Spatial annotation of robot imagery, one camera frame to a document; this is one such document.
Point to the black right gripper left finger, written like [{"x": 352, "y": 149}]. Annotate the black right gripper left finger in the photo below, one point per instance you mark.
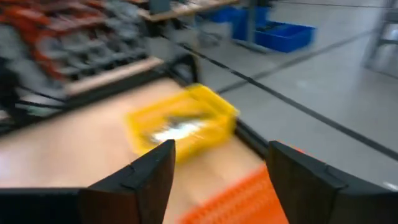
[{"x": 124, "y": 202}]

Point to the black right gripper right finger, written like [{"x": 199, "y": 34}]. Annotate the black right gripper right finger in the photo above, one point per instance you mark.
[{"x": 326, "y": 202}]

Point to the silver white packet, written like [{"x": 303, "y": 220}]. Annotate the silver white packet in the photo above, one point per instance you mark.
[{"x": 178, "y": 130}]

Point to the orange plastic basket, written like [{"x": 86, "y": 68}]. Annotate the orange plastic basket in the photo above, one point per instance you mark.
[{"x": 236, "y": 199}]

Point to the yellow plastic basket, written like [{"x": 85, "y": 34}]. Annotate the yellow plastic basket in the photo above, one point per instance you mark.
[{"x": 211, "y": 102}]

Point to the cluttered parts shelf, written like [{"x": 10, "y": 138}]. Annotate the cluttered parts shelf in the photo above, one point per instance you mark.
[{"x": 77, "y": 40}]

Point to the blue floor tote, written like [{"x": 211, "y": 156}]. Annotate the blue floor tote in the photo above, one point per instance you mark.
[{"x": 280, "y": 35}]

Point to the grey metal rack leg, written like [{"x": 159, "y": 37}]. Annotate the grey metal rack leg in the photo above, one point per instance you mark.
[{"x": 379, "y": 37}]

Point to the wooden top workbench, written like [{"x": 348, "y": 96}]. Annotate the wooden top workbench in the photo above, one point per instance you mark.
[{"x": 186, "y": 7}]

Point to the black table frame rail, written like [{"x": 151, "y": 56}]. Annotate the black table frame rail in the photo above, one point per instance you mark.
[{"x": 248, "y": 137}]

